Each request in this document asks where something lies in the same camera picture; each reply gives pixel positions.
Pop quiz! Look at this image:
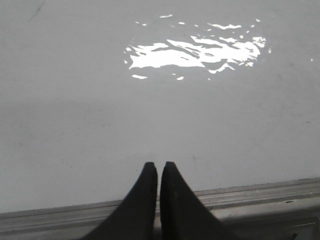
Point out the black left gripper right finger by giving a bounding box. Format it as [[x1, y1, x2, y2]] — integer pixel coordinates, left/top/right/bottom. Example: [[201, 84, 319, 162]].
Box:
[[160, 161, 239, 240]]

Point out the white whiteboard with aluminium frame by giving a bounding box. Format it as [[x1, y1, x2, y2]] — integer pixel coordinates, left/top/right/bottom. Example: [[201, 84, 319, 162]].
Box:
[[0, 0, 320, 240]]

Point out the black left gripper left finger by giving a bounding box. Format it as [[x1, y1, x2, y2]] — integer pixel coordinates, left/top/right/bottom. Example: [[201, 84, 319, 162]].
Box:
[[82, 162, 158, 240]]

